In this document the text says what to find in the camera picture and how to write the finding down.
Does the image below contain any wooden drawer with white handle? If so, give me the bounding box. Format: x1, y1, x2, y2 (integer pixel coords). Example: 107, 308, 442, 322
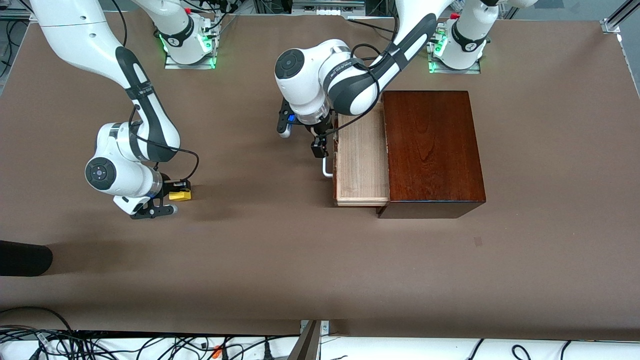
322, 102, 391, 207

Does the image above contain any brown table cover sheet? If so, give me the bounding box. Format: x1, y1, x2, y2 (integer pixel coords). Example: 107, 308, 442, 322
0, 10, 640, 337

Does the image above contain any dark brown wooden cabinet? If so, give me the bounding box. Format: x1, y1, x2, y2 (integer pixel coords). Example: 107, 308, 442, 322
377, 90, 487, 219

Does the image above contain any grey metal connector panel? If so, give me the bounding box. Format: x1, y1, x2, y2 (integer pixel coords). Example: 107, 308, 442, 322
291, 0, 366, 16

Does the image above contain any black foam cylinder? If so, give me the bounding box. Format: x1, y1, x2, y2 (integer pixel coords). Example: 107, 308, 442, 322
0, 240, 54, 277

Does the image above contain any grey slanted bar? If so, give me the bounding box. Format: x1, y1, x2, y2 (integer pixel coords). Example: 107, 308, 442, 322
287, 320, 322, 360

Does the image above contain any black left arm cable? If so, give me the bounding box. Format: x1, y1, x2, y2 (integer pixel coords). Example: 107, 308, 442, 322
331, 42, 401, 137

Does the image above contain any long black base cable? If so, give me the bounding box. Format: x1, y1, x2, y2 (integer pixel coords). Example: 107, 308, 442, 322
346, 17, 401, 37

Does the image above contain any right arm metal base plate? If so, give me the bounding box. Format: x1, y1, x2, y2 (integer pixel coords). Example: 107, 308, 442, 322
164, 30, 217, 70

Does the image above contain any black frame post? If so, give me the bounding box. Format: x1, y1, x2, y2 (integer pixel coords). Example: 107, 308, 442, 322
365, 0, 398, 17

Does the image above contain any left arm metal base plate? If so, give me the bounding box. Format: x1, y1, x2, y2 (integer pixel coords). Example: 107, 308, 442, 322
427, 30, 482, 75

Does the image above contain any looped black cable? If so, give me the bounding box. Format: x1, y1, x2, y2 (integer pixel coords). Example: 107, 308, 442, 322
0, 305, 77, 335

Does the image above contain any aluminium corner bracket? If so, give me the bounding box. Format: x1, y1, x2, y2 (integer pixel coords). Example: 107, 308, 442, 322
300, 320, 331, 337

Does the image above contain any aluminium frame profile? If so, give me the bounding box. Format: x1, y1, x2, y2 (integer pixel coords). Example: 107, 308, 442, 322
600, 0, 640, 35
0, 4, 37, 22

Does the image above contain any aluminium table edge rail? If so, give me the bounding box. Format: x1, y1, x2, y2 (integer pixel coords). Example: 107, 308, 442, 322
617, 32, 640, 98

